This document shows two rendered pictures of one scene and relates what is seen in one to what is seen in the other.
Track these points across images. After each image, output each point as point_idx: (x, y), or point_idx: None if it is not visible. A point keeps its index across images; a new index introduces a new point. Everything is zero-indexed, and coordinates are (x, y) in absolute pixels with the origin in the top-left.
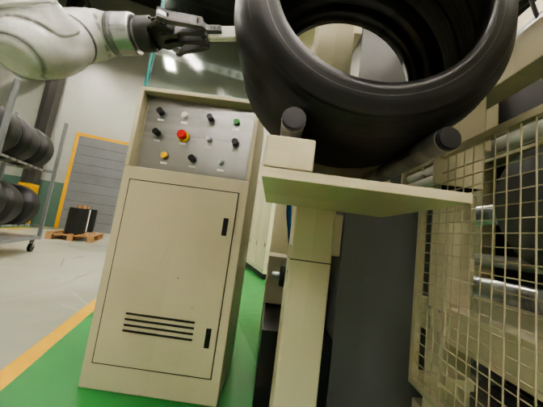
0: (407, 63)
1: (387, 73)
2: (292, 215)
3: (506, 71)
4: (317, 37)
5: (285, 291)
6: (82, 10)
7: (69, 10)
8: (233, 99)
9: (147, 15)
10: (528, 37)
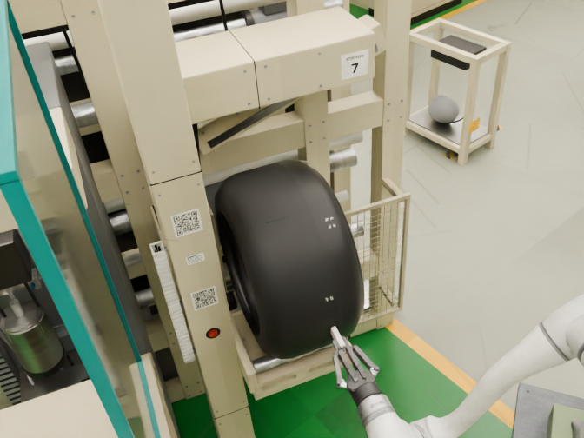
0: (224, 217)
1: (89, 175)
2: (215, 392)
3: (204, 169)
4: (215, 248)
5: (248, 423)
6: (407, 423)
7: (414, 429)
8: (161, 400)
9: (375, 382)
10: (219, 151)
